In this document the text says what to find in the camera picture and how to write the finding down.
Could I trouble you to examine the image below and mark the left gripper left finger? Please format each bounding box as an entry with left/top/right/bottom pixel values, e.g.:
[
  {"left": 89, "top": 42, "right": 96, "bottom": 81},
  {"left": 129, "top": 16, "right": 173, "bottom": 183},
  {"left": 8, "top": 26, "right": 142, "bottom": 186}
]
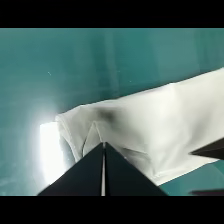
[{"left": 37, "top": 142, "right": 105, "bottom": 197}]

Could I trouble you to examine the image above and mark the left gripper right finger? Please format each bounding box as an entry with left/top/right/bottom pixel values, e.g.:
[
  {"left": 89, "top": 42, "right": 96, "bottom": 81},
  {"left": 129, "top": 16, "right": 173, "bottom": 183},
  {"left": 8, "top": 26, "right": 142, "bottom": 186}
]
[{"left": 104, "top": 142, "right": 168, "bottom": 197}]

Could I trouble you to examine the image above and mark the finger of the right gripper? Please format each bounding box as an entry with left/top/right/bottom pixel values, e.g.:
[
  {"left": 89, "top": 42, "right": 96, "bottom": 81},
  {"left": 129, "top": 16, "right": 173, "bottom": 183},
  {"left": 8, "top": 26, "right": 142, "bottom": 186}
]
[{"left": 189, "top": 136, "right": 224, "bottom": 161}]

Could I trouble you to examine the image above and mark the pale white shirt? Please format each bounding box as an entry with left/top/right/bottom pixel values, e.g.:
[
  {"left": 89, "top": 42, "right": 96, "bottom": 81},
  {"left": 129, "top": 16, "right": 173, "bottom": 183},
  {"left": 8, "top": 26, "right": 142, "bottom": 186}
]
[{"left": 54, "top": 67, "right": 224, "bottom": 187}]

